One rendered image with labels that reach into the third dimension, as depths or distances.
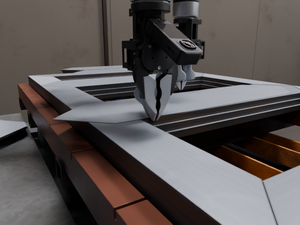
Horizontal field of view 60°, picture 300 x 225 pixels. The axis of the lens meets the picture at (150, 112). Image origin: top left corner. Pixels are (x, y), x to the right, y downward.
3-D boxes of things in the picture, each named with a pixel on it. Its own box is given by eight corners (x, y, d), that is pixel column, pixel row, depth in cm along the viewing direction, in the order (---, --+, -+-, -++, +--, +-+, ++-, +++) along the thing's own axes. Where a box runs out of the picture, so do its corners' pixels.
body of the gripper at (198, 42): (184, 62, 74) (186, 17, 70) (167, 60, 81) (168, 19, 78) (205, 61, 77) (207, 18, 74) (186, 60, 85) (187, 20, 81)
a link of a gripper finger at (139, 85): (153, 95, 50) (153, 49, 48) (158, 97, 48) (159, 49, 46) (131, 98, 48) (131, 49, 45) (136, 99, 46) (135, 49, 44)
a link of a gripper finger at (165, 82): (155, 113, 56) (155, 70, 54) (171, 119, 51) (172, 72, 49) (142, 115, 54) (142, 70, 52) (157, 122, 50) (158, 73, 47)
